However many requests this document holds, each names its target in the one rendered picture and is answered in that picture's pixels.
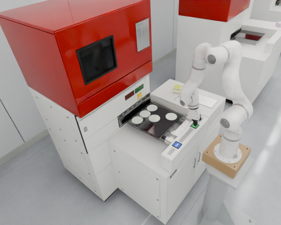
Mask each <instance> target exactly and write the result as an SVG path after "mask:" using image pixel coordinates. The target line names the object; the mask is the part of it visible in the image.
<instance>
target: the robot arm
mask: <svg viewBox="0 0 281 225"><path fill-rule="evenodd" d="M242 56H243V49H242V46H241V44H240V43H239V42H238V41H235V40H230V41H227V42H225V43H223V44H221V45H219V46H217V47H212V45H211V44H210V43H207V42H206V43H201V44H199V45H198V46H197V47H196V49H195V51H194V57H193V62H192V67H191V72H190V77H189V79H188V80H187V82H186V83H185V85H184V86H183V88H182V90H181V94H180V104H181V105H182V106H184V107H185V106H188V108H187V116H188V118H190V119H191V120H192V121H193V124H194V126H196V125H197V124H198V121H201V117H202V115H201V110H200V107H199V100H198V88H197V87H198V86H199V85H200V83H201V82H202V80H203V76H204V72H205V69H206V65H207V64H208V65H210V66H218V65H221V64H223V63H224V67H223V71H222V73H221V84H222V88H223V92H224V94H225V95H226V96H227V97H228V98H230V99H231V100H232V102H233V105H232V106H231V107H230V108H228V109H227V110H225V111H224V112H223V113H222V114H221V115H220V117H219V124H220V125H221V126H222V127H223V133H222V137H221V142H220V143H219V144H217V145H216V146H215V147H214V155H215V157H216V158H217V159H218V160H219V161H221V162H223V163H227V164H234V163H237V162H239V161H240V160H241V157H242V153H241V151H240V149H239V145H240V140H241V138H242V134H243V130H242V128H241V126H240V125H241V124H242V123H244V122H245V121H246V120H247V119H248V118H250V117H251V115H252V113H253V107H252V104H251V102H250V101H249V100H248V98H247V97H246V96H245V94H244V93H243V91H242V88H241V84H240V77H239V69H240V64H241V60H242Z"/></svg>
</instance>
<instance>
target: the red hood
mask: <svg viewBox="0 0 281 225"><path fill-rule="evenodd" d="M0 26H1V28H2V30H3V32H4V34H5V37H6V39H7V41H8V43H9V45H10V48H11V50H12V52H13V54H14V56H15V59H16V61H17V63H18V65H19V67H20V70H21V72H22V74H23V76H24V78H25V80H26V83H27V85H28V86H29V87H31V88H32V89H34V90H35V91H37V92H39V93H40V94H42V95H44V96H45V97H47V98H48V99H50V100H52V101H53V102H55V103H57V104H58V105H60V106H61V107H63V108H64V109H66V110H68V111H69V112H71V113H72V114H74V115H76V116H77V117H79V118H82V117H84V116H85V115H87V114H88V113H90V112H91V111H93V110H95V109H96V108H98V107H99V106H101V105H102V104H104V103H105V102H107V101H108V100H110V99H111V98H113V97H114V96H116V95H117V94H119V93H120V92H122V91H123V90H125V89H126V88H128V87H129V86H131V85H132V84H134V83H135V82H137V81H138V80H140V79H141V78H143V77H145V76H146V75H147V74H149V73H150V72H152V71H153V62H152V34H151V5H150V0H46V1H43V2H39V3H35V4H30V5H26V6H22V7H18V8H14V9H10V10H6V11H2V12H0Z"/></svg>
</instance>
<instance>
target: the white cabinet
mask: <svg viewBox="0 0 281 225"><path fill-rule="evenodd" d="M222 113H223V111H222V112H221V113H220V115H221V114H222ZM220 115H219V116H218V117H217V118H216V119H215V121H214V122H213V123H212V124H211V125H210V127H209V128H208V129H207V131H206V132H205V133H204V134H203V136H202V137H201V138H200V139H199V140H198V142H197V143H196V144H195V145H194V146H193V148H192V149H191V150H190V151H189V153H188V154H187V155H186V156H185V157H184V159H183V160H182V161H181V162H180V163H179V164H178V165H177V167H176V168H175V169H174V170H173V172H172V173H171V174H170V175H169V176H168V178H165V177H163V176H161V175H160V174H158V173H157V172H155V171H154V170H152V169H150V168H149V167H147V166H146V165H144V164H143V163H141V162H139V161H138V160H136V159H135V158H133V157H132V156H130V155H128V154H127V153H125V152H124V151H122V150H121V149H119V148H118V147H116V146H115V145H113V144H111V143H110V142H107V143H108V147H109V151H110V155H111V159H112V164H113V168H114V173H115V176H116V181H117V186H118V188H119V189H120V190H121V191H123V192H124V193H125V194H126V195H128V196H129V197H130V198H132V199H133V200H134V201H136V202H137V203H138V204H139V205H141V206H142V207H143V208H144V209H146V210H147V211H148V212H150V213H151V214H152V215H154V216H155V217H156V218H157V219H159V220H160V221H161V222H162V223H164V224H165V225H166V224H167V222H168V221H169V219H170V218H171V217H172V215H173V214H174V212H175V211H176V210H177V208H178V207H179V205H180V204H181V202H182V201H183V200H184V198H185V197H186V195H187V194H188V193H189V191H190V190H191V188H192V187H193V186H194V184H195V183H196V182H197V180H198V179H199V177H200V176H201V174H202V173H203V172H204V170H205V169H206V164H205V162H204V161H202V155H203V152H204V151H205V150H206V148H207V147H208V146H209V145H210V144H211V143H212V142H213V141H214V140H215V138H216V137H217V136H218V133H219V128H220V124H219V117H220Z"/></svg>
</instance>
